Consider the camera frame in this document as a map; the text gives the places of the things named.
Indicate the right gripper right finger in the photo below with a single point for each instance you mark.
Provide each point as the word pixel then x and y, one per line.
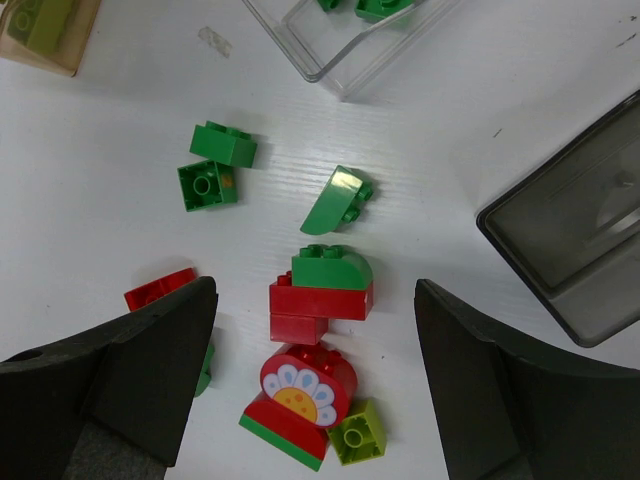
pixel 509 406

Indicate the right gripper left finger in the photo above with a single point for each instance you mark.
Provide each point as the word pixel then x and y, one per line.
pixel 111 402

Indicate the red L-shaped lego brick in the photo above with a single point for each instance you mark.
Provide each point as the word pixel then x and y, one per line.
pixel 301 315

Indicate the lime long lego brick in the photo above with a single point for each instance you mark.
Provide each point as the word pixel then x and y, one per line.
pixel 39 24

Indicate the green lego brick carried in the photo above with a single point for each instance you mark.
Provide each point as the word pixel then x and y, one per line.
pixel 373 11

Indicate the red sloped lego brick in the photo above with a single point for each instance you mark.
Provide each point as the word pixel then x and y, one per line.
pixel 145 294

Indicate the lime lego brick lower right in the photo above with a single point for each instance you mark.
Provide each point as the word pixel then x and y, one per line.
pixel 361 435

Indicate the red flower lego block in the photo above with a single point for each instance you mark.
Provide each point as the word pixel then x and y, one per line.
pixel 305 391

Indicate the dark grey transparent container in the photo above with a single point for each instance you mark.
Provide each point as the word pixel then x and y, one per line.
pixel 570 229

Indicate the green lego brick upside down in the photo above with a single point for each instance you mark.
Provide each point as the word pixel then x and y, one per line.
pixel 207 184

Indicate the green curved lego brick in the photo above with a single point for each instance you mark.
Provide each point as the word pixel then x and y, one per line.
pixel 339 202

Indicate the green lego brick studs up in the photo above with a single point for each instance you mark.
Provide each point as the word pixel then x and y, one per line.
pixel 225 145

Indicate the orange transparent container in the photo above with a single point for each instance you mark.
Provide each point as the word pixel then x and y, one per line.
pixel 72 44

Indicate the clear transparent container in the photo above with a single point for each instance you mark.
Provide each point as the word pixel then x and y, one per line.
pixel 328 44

